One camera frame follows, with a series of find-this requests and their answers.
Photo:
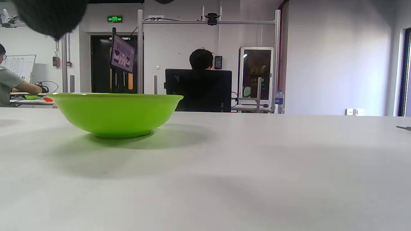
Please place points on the clear water bottle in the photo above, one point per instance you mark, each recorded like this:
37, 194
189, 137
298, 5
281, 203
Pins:
279, 102

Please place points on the black double door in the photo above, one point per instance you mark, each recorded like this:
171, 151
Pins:
99, 64

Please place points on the green exit sign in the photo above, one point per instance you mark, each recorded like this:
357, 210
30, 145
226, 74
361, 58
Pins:
114, 19

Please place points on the red wall alarm box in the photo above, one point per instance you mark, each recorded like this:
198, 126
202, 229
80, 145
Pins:
56, 62

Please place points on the white wall socket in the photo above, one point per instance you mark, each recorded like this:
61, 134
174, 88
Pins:
354, 112

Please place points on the person's right hand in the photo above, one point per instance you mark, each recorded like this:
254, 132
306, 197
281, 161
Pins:
51, 16

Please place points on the tilted mounted monitor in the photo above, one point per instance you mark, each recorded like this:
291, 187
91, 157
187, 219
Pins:
122, 54

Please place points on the dark window frame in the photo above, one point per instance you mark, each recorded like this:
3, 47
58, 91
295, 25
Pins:
405, 70

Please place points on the white mounted camera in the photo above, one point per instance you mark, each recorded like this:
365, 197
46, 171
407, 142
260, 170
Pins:
8, 19

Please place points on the green plastic bowl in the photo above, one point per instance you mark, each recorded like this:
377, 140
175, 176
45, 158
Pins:
115, 112
32, 97

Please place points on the black office chair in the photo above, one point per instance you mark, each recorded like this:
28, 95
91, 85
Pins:
199, 91

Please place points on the aluminium frame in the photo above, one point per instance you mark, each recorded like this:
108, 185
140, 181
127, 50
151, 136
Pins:
192, 22

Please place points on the black wall intercom panel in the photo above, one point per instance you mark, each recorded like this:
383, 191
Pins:
218, 62

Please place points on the black mounted camera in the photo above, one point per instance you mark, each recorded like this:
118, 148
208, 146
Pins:
212, 18

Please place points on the white framed display kiosk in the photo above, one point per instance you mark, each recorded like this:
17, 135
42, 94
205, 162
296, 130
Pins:
256, 75

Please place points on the whiteboard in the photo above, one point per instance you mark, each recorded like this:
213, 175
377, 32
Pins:
19, 65

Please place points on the orange plastic bowl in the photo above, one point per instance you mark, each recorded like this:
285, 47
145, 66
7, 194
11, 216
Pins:
48, 99

